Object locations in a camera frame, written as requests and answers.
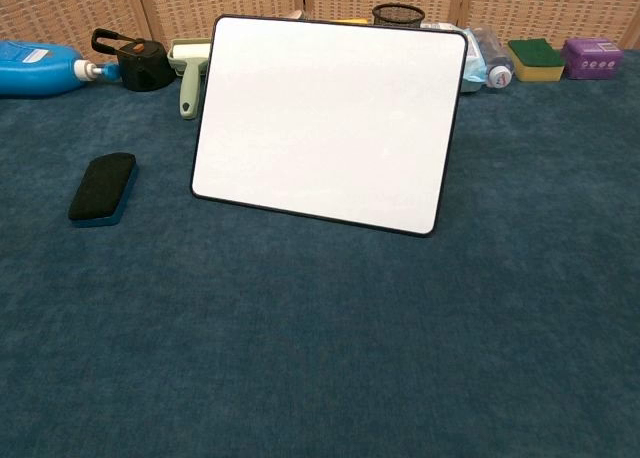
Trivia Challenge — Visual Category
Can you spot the black felt blue-backed eraser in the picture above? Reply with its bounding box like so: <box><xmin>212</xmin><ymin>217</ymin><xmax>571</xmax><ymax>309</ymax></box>
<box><xmin>67</xmin><ymin>152</ymin><xmax>139</xmax><ymax>229</ymax></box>

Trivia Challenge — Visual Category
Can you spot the blue tablecloth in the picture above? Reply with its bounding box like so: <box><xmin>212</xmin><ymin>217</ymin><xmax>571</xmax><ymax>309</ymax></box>
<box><xmin>0</xmin><ymin>47</ymin><xmax>640</xmax><ymax>458</ymax></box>

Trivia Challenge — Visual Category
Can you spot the green lint roller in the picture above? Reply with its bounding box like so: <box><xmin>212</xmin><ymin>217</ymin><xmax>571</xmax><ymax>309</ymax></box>
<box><xmin>166</xmin><ymin>37</ymin><xmax>212</xmax><ymax>121</ymax></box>

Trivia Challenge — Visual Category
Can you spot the black mesh pen holder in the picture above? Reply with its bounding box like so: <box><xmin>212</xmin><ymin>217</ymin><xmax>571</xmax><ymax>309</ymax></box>
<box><xmin>371</xmin><ymin>3</ymin><xmax>426</xmax><ymax>29</ymax></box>

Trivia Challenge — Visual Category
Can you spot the blue wet wipes pack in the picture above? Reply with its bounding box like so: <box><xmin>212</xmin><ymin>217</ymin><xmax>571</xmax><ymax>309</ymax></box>
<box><xmin>422</xmin><ymin>21</ymin><xmax>489</xmax><ymax>94</ymax></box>

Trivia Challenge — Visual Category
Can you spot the clear plastic bottle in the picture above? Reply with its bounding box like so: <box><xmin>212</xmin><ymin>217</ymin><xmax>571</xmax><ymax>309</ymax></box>
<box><xmin>469</xmin><ymin>25</ymin><xmax>516</xmax><ymax>90</ymax></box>

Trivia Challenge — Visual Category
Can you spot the black round container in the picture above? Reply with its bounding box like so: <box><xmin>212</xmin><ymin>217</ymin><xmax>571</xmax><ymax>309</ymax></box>
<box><xmin>91</xmin><ymin>28</ymin><xmax>176</xmax><ymax>93</ymax></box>

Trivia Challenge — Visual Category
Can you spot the green and yellow sponge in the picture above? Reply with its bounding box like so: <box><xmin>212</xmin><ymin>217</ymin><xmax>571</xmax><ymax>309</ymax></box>
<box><xmin>507</xmin><ymin>38</ymin><xmax>566</xmax><ymax>83</ymax></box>

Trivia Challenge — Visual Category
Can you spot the purple small box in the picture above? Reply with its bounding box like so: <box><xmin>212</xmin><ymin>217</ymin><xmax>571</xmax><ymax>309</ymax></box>
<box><xmin>560</xmin><ymin>37</ymin><xmax>625</xmax><ymax>81</ymax></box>

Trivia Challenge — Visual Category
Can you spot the blue detergent bottle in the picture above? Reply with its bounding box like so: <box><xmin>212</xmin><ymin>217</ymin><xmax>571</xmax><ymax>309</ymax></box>
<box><xmin>0</xmin><ymin>39</ymin><xmax>121</xmax><ymax>98</ymax></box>

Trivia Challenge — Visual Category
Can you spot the white board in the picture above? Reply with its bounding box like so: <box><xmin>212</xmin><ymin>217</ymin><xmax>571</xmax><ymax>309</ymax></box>
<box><xmin>190</xmin><ymin>14</ymin><xmax>470</xmax><ymax>238</ymax></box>

